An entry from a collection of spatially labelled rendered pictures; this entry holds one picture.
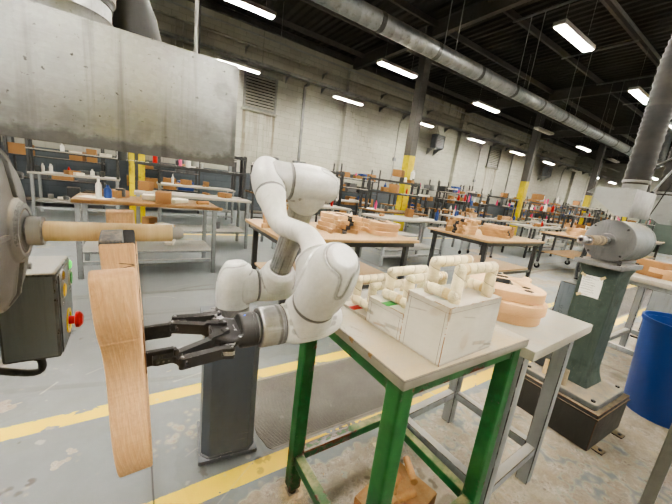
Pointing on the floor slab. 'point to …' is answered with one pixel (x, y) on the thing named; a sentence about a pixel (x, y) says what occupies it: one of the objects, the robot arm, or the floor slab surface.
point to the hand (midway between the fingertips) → (147, 345)
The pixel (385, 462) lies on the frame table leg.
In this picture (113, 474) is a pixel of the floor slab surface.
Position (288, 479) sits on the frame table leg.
